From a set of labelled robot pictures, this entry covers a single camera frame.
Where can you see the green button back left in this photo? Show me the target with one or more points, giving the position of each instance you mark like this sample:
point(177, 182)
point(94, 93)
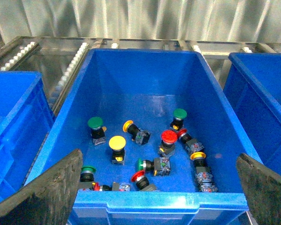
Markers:
point(97, 130)

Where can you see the yellow button lying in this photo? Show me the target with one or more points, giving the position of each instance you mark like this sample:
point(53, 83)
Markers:
point(203, 175)
point(139, 136)

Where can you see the red button lying right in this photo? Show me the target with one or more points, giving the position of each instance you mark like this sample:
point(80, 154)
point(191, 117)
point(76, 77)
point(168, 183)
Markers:
point(191, 145)

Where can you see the green button back right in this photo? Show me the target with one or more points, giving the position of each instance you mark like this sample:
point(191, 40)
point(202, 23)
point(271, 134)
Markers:
point(179, 115)

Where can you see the red button front centre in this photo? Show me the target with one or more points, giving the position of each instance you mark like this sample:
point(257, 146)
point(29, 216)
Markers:
point(142, 182)

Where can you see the red button front left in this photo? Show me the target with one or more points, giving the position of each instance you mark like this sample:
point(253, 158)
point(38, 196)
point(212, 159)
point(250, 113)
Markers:
point(122, 187)

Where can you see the empty blue middle bin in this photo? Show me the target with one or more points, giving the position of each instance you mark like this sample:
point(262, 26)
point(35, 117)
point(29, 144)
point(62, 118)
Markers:
point(253, 88)

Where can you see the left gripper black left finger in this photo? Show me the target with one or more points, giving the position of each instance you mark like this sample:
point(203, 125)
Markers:
point(49, 198)

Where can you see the red button upright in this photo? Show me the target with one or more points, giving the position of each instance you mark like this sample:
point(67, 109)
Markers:
point(167, 145)

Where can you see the blue bin with buttons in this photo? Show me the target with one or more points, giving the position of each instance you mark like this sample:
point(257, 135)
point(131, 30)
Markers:
point(146, 87)

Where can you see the green button lying centre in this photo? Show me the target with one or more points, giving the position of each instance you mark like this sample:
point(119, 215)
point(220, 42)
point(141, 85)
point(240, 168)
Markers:
point(160, 166)

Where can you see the yellow button lying right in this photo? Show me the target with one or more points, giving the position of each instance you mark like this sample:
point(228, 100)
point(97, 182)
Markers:
point(203, 175)

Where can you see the yellow button lying centre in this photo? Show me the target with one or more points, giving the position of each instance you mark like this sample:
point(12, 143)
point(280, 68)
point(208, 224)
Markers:
point(139, 136)

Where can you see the green button front left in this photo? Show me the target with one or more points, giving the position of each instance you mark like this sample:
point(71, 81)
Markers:
point(87, 177)

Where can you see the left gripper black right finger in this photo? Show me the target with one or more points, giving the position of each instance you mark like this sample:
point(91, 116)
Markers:
point(262, 189)

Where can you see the blue far left bin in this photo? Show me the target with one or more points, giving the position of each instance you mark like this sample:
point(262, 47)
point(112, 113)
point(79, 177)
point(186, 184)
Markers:
point(25, 120)

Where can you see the yellow button upright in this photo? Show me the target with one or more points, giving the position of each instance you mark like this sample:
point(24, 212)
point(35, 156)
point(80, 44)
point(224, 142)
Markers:
point(117, 144)

